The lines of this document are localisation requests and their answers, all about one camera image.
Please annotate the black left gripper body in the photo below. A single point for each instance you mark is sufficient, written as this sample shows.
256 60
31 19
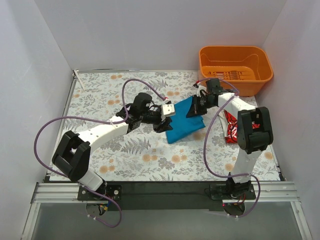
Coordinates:
161 122

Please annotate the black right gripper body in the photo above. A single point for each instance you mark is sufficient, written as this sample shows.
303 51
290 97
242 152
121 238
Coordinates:
196 105

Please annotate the teal blue t shirt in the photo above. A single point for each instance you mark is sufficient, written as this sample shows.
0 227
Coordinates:
183 126

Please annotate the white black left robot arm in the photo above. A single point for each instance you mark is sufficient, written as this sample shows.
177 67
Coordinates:
72 156

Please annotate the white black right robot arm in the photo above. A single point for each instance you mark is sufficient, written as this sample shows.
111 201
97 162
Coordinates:
253 134

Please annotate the floral patterned table mat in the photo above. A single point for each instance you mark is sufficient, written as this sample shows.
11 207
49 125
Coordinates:
144 155

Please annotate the folded red printed t shirt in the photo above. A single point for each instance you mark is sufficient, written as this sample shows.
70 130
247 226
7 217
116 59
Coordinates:
229 127

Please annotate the orange plastic basket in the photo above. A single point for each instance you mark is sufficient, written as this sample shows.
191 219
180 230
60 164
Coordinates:
245 67

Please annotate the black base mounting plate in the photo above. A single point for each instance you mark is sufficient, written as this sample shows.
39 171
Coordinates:
176 195

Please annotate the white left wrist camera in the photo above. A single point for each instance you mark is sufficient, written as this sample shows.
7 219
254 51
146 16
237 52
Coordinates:
167 108

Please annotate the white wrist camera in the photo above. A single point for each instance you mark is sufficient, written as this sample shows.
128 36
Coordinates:
167 108
201 90

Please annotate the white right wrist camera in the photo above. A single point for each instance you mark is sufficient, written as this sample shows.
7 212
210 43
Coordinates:
201 90

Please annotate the aluminium frame rail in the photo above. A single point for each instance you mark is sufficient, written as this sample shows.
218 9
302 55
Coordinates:
271 191

